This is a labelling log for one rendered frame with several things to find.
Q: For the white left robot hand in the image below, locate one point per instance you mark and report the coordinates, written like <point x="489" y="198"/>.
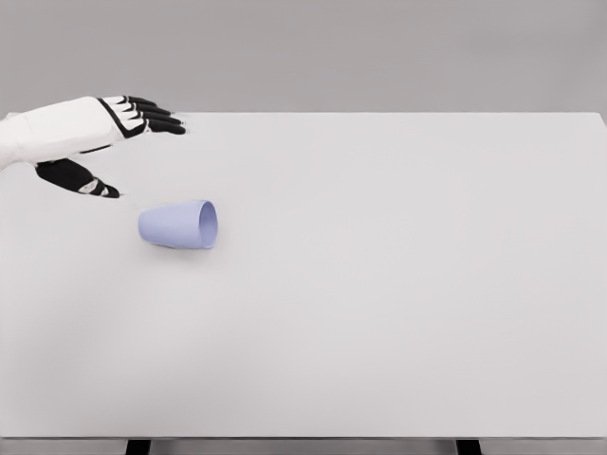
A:
<point x="71" y="125"/>

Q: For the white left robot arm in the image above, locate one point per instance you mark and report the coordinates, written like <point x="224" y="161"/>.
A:
<point x="8" y="140"/>

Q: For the light purple cup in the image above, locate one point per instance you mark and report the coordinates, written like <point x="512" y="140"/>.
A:
<point x="175" y="224"/>

